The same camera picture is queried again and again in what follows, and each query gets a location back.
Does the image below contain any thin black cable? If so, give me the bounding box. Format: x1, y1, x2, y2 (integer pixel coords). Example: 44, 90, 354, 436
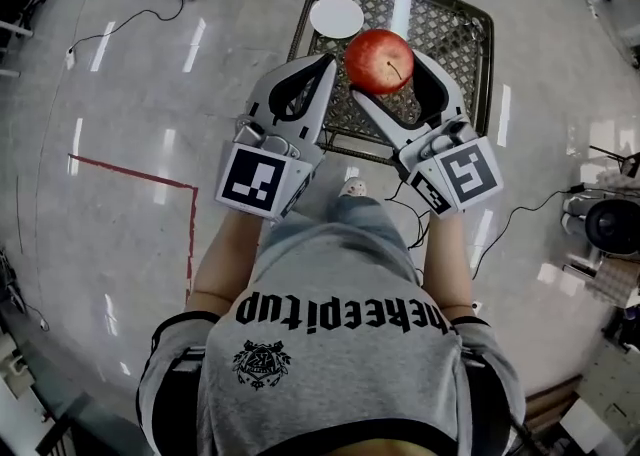
383, 178, 432, 251

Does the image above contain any black cable with power brick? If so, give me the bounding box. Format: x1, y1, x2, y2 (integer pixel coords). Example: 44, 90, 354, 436
468, 183, 587, 277

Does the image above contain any black round fan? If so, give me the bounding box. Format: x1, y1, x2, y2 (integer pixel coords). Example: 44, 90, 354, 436
583, 197, 640, 259

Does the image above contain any black floor cable with adapter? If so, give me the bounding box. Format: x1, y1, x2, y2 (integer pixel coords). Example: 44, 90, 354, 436
66, 0, 185, 56

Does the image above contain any dark metal mesh table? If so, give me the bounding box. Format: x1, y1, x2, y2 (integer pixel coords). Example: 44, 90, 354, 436
286, 0, 496, 166

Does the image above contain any person's white clog shoe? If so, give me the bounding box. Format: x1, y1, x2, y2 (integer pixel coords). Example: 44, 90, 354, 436
338, 178, 371, 200

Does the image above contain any red floor tape line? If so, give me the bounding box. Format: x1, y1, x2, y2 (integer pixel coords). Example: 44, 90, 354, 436
67, 153, 200, 296

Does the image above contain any white round plate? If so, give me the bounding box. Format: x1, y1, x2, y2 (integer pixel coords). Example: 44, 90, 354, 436
308, 0, 365, 39

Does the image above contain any red apple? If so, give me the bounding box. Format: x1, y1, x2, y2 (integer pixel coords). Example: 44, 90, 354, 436
343, 28, 416, 96

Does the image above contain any person's left forearm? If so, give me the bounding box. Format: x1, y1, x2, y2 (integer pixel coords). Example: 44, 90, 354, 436
186, 206, 272, 318

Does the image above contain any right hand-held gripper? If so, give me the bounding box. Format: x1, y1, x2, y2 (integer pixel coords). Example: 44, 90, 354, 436
350, 50, 504, 218

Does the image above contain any person's denim trouser leg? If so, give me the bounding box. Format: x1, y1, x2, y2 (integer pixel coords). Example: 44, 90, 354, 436
323, 195, 393, 245

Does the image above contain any person's right forearm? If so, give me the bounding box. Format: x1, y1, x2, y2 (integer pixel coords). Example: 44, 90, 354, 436
422, 207, 477, 326

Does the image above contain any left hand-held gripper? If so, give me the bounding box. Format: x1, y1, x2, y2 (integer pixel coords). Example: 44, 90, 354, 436
214, 54, 340, 223

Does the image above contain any grey printed t-shirt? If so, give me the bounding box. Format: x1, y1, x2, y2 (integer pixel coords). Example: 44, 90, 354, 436
136, 220, 527, 456

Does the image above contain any white flat box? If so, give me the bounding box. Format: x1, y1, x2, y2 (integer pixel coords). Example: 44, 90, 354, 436
558, 392, 627, 447

